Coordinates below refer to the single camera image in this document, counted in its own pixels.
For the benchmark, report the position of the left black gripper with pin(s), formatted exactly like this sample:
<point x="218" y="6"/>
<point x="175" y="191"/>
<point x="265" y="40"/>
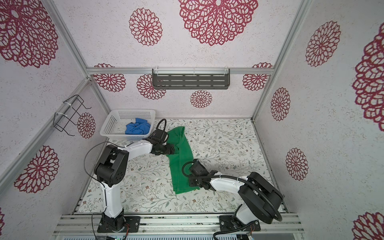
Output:
<point x="170" y="149"/>

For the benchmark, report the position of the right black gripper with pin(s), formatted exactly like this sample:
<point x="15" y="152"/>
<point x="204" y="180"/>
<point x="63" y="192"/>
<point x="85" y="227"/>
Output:
<point x="190" y="182"/>

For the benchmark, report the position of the green tank top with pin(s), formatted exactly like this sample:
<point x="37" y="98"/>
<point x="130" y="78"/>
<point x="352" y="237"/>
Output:
<point x="182" y="155"/>

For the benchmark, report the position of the blue tank top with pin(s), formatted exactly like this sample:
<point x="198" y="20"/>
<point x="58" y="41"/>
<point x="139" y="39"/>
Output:
<point x="140" y="127"/>

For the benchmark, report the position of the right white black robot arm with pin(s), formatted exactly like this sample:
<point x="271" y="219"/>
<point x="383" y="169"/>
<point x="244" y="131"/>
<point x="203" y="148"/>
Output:
<point x="261" y="200"/>

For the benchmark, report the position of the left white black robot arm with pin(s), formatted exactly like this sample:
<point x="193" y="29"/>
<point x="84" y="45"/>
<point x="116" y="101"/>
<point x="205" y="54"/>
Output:
<point x="111" y="169"/>

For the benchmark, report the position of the white plastic basket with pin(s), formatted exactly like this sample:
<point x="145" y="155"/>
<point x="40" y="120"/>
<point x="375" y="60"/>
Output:
<point x="114" y="126"/>

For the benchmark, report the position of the aluminium front rail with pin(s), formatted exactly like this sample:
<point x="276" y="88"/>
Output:
<point x="173" y="224"/>

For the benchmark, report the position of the grey metal wall shelf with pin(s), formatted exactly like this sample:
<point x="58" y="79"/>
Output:
<point x="191" y="80"/>

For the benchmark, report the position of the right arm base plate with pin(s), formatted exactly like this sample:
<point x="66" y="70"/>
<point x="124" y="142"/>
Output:
<point x="237" y="225"/>

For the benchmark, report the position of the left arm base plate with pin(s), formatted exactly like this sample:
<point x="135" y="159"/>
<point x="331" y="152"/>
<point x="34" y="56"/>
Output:
<point x="119" y="224"/>

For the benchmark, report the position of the black wire wall rack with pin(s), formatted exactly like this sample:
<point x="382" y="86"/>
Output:
<point x="62" y="119"/>

